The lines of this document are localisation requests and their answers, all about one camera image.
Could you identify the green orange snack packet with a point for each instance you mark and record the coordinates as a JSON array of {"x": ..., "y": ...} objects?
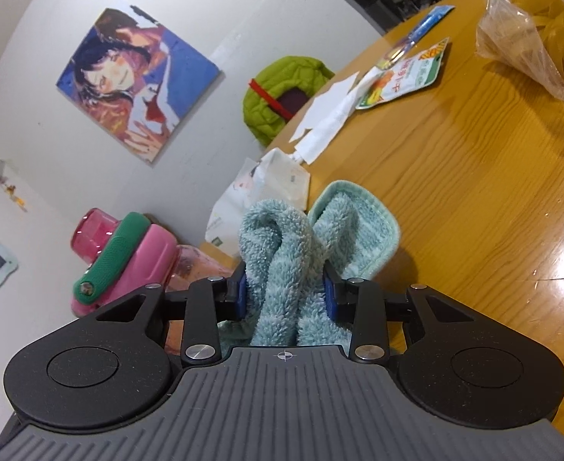
[{"x": 406, "y": 77}]

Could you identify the white paper sheet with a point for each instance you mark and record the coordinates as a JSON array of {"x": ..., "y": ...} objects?
[{"x": 322, "y": 105}]

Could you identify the pink water bottle green handle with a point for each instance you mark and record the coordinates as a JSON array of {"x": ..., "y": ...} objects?
[{"x": 126, "y": 254}]

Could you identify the white tissue pack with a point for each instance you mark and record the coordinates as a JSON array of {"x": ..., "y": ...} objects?
[{"x": 274, "y": 176}]

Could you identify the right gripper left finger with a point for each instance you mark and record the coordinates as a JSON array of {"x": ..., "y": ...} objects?
[{"x": 210, "y": 301}]

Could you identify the anime poster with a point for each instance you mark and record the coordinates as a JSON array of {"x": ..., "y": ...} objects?
[{"x": 136, "y": 78}]

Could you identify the teal striped towel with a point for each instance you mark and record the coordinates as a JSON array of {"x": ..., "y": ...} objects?
[{"x": 285, "y": 250}]

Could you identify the blue long packet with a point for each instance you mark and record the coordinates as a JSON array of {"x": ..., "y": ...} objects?
[{"x": 398, "y": 51}]

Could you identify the white paper towel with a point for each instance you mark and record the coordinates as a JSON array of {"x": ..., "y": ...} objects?
[{"x": 318, "y": 139}]

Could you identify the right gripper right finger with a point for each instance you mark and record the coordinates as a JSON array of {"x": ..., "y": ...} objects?
[{"x": 359, "y": 303}]

